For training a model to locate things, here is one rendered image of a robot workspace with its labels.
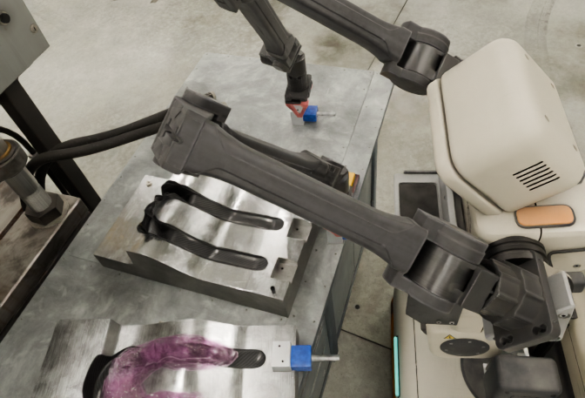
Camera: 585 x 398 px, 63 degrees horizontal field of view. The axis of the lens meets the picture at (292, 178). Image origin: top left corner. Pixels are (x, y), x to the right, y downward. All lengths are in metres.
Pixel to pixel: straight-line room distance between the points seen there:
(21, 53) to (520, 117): 1.28
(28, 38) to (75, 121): 1.64
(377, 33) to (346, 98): 0.67
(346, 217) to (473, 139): 0.20
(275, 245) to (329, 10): 0.52
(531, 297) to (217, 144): 0.43
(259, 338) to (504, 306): 0.54
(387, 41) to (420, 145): 1.64
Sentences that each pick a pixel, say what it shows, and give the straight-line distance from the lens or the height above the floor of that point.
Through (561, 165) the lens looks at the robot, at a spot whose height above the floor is 1.33.
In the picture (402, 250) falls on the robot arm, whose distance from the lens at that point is 0.61.
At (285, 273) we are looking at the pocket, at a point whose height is 0.86.
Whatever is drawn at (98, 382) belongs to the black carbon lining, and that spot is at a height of 0.87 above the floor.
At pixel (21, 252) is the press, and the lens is 1.50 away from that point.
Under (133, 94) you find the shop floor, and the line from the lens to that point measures 3.16.
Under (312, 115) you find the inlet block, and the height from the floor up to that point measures 0.84.
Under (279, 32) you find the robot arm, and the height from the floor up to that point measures 1.19.
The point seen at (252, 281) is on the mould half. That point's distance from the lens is 1.06.
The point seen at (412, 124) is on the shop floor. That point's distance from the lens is 2.61.
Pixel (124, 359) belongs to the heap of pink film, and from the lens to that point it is 1.07.
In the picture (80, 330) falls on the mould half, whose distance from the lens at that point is 1.13.
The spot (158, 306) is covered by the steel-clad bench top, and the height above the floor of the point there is 0.80.
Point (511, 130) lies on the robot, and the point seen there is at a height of 1.38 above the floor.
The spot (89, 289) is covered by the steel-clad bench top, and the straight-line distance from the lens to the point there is 1.31.
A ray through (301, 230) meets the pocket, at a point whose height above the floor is 0.86.
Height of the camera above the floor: 1.81
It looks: 50 degrees down
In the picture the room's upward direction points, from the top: 10 degrees counter-clockwise
